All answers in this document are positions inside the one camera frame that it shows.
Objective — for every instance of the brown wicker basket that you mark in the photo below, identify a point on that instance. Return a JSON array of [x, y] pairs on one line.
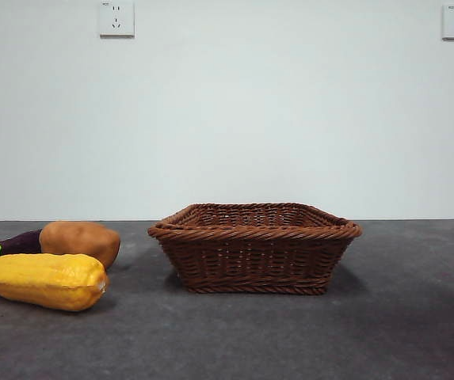
[[250, 261]]

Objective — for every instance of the yellow corn cob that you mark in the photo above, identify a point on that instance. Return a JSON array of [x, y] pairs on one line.
[[44, 281]]

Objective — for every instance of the brown potato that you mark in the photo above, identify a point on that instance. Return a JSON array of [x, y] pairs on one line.
[[80, 241]]

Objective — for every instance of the purple eggplant with green stem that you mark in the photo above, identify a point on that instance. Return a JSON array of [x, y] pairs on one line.
[[20, 243]]

